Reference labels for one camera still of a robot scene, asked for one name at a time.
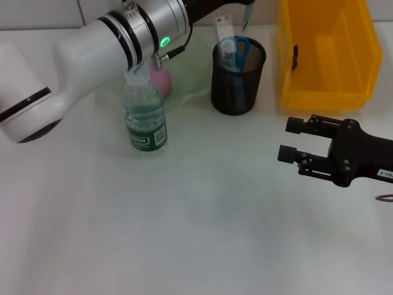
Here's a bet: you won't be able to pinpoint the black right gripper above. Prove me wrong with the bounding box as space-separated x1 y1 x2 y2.
277 114 393 187

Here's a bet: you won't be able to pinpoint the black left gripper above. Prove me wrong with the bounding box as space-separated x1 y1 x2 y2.
183 0 255 25

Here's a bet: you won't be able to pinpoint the transparent plastic ruler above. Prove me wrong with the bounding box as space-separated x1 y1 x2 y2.
212 14 239 72

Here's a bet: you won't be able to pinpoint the white grey ballpoint pen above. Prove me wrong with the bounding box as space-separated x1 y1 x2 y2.
241 3 254 33

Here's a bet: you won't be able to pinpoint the blue scissors with sheath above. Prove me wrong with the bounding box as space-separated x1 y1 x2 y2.
219 36 252 74

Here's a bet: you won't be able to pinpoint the pink peach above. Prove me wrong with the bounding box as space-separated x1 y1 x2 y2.
148 63 173 100

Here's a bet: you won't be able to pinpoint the clear water bottle green label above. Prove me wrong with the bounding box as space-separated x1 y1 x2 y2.
122 60 169 154

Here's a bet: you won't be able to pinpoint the green glass fruit plate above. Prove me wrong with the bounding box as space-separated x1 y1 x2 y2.
91 24 213 120

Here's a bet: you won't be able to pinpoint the black mesh pen holder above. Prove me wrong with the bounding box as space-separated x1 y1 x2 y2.
211 36 267 116

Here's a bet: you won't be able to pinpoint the yellow plastic bin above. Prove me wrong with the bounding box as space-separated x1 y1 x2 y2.
275 0 384 111

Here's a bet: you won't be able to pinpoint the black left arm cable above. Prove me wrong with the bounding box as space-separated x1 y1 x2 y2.
149 23 193 71

